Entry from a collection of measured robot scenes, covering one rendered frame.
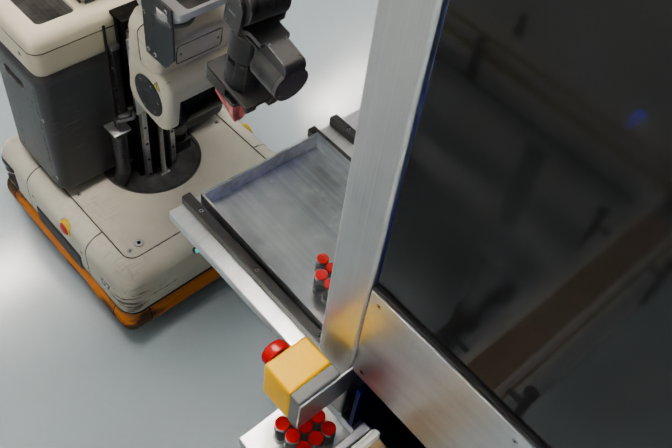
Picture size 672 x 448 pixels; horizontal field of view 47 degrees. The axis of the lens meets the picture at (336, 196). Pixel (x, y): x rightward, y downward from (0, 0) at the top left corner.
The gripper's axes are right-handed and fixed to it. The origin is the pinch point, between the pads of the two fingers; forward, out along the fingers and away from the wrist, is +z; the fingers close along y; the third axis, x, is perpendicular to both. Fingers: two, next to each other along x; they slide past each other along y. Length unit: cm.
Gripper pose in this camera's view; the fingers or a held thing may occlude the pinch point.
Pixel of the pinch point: (237, 115)
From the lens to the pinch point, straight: 124.4
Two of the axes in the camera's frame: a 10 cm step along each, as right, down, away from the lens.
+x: 7.5, -4.5, 4.8
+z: -2.0, 5.4, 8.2
